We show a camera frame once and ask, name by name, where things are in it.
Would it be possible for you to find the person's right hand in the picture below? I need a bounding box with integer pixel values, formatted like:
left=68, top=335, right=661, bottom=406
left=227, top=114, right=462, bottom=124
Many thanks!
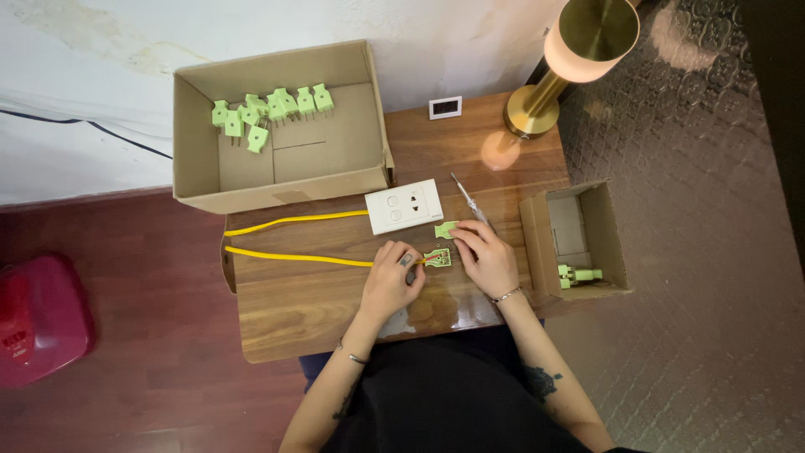
left=449, top=220, right=523, bottom=302

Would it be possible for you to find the person's left hand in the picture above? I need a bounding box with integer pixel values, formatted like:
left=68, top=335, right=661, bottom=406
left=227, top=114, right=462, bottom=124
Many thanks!
left=360, top=240, right=428, bottom=328

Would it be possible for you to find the yellow electric cable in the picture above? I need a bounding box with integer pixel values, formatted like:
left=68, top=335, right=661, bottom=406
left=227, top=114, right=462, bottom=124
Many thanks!
left=223, top=209, right=430, bottom=268

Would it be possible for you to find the small cardboard box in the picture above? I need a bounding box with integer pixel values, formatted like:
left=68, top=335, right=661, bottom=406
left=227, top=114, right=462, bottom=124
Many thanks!
left=518, top=179, right=634, bottom=310

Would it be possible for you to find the person's black clothing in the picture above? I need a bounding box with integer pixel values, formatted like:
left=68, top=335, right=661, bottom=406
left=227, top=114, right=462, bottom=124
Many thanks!
left=299, top=318, right=649, bottom=453

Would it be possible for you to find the large cardboard box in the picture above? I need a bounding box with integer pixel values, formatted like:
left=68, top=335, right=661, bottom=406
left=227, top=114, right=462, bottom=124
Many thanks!
left=171, top=39, right=396, bottom=215

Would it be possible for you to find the small white digital clock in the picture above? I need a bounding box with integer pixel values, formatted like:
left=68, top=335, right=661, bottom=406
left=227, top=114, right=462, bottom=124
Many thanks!
left=429, top=96, right=463, bottom=121

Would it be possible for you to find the group of green plugs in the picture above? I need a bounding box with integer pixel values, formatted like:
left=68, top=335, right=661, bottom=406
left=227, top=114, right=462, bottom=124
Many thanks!
left=211, top=82, right=335, bottom=154

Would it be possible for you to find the brass table lamp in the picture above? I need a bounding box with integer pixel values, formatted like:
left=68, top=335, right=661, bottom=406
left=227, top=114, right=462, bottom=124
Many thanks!
left=503, top=0, right=641, bottom=140

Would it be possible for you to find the dark cabinet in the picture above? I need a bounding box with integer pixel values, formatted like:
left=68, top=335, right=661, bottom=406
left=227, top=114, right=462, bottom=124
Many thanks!
left=736, top=0, right=805, bottom=281

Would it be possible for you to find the red plastic appliance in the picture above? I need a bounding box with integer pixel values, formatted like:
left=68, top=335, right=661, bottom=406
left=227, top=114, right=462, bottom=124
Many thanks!
left=0, top=253, right=97, bottom=388

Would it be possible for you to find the clear-handled screwdriver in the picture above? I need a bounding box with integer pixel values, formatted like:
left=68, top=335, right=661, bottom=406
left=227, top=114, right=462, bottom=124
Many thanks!
left=449, top=172, right=495, bottom=231

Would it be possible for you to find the silver bangle bracelet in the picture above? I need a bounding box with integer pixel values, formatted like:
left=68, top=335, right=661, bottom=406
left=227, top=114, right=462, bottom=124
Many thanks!
left=336, top=340, right=371, bottom=366

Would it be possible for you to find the white wall socket plate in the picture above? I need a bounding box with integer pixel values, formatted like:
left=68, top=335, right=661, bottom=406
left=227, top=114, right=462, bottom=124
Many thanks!
left=365, top=179, right=445, bottom=236

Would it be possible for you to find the black wall cable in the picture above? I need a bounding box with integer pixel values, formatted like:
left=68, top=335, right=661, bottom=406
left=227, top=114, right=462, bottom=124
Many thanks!
left=0, top=109, right=174, bottom=161

